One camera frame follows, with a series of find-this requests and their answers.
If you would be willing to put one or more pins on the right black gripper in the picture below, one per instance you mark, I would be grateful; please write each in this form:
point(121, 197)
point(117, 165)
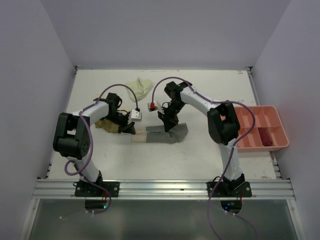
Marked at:
point(169, 121)

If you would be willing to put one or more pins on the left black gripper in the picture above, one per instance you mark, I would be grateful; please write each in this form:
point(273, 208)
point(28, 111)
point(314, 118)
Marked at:
point(127, 128)

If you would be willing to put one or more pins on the grey and cream underwear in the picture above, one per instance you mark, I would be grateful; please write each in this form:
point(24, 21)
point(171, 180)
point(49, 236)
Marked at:
point(157, 134)

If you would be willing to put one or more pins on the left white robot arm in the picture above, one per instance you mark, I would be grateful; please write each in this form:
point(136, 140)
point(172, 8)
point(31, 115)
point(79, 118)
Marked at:
point(73, 138)

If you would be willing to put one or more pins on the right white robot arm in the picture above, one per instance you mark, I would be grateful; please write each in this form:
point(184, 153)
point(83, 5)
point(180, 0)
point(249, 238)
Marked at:
point(223, 128)

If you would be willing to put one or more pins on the olive and cream underwear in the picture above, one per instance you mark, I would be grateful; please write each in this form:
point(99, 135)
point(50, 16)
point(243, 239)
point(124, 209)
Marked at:
point(108, 123)

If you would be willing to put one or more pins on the pale green underwear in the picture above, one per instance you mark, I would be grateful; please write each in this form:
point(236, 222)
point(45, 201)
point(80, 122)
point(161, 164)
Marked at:
point(141, 87)

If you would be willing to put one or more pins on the dark red rolled underwear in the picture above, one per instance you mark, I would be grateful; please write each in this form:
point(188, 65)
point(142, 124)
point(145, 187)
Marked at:
point(265, 137)

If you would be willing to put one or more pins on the pink divided tray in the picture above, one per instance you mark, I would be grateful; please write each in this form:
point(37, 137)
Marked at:
point(266, 116)

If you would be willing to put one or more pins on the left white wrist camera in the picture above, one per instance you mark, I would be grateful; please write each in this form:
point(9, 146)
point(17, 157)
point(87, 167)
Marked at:
point(135, 116)

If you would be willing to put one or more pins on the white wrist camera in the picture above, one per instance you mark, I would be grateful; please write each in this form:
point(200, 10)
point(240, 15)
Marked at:
point(135, 116)
point(154, 106)

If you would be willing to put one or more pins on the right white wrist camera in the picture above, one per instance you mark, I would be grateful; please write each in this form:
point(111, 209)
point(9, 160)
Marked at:
point(154, 106)

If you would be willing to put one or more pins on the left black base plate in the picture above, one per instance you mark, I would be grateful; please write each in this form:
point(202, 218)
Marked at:
point(87, 190)

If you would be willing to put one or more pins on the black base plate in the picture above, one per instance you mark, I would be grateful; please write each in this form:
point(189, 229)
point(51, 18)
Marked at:
point(229, 188)
point(87, 190)

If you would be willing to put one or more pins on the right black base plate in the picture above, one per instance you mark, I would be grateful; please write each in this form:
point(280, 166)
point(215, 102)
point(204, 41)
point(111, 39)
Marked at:
point(229, 188)

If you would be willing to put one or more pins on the aluminium mounting rail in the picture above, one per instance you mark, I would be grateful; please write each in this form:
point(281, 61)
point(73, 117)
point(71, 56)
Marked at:
point(272, 189)

